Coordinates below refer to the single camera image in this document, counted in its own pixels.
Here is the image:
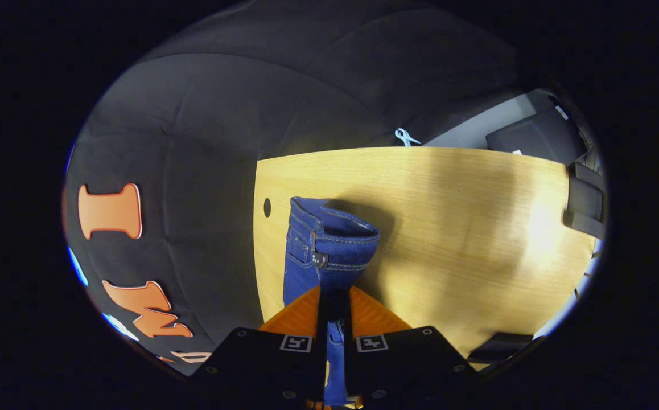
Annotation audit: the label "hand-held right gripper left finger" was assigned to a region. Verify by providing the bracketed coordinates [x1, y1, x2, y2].
[190, 285, 330, 410]

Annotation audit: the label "black backdrop cloth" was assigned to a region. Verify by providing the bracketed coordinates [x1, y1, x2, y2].
[62, 0, 541, 378]

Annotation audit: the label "black box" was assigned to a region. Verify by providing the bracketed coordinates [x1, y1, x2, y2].
[486, 105, 589, 167]

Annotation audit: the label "black chair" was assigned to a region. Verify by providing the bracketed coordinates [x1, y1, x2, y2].
[563, 162, 608, 240]

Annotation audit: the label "dark flat object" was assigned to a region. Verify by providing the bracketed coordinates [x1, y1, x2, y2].
[466, 333, 535, 365]

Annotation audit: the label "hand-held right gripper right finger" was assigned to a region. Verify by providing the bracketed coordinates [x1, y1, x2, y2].
[344, 285, 484, 410]

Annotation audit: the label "blue jeans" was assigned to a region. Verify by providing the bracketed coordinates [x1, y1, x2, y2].
[283, 196, 380, 408]

